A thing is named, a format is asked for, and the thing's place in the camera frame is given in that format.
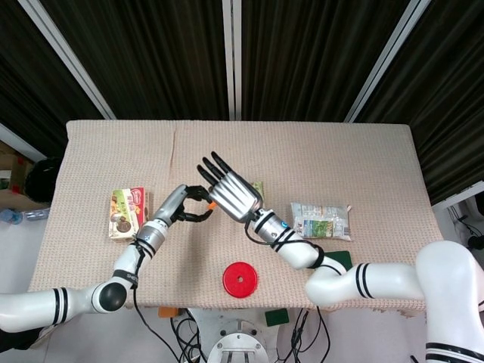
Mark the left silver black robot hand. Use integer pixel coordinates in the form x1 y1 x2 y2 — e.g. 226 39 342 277
152 183 215 227

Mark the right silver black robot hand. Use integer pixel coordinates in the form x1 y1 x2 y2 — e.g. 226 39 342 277
196 151 264 223

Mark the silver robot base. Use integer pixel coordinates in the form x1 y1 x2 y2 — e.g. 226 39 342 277
187 308 290 363

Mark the beige woven tablecloth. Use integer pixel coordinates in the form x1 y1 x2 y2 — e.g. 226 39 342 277
28 119 449 317

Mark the chocolate snack box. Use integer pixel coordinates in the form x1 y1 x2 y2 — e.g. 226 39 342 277
108 186 150 243

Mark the red round disc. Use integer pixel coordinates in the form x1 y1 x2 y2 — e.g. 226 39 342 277
222 261 260 299

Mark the clear green snack bag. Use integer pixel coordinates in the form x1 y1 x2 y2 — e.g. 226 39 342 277
289 201 353 242

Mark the green yellow scrubbing sponge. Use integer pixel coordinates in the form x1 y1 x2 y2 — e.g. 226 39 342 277
324 250 353 270

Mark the green block under table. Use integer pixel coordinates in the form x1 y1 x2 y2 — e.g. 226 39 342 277
264 308 290 327

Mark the black bag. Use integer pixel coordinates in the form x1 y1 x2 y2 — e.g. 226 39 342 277
24 157 63 204

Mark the plastic water bottle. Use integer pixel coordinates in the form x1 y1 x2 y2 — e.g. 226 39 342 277
0 206 50 225

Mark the cardboard box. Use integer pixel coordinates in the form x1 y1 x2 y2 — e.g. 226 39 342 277
0 140 35 209

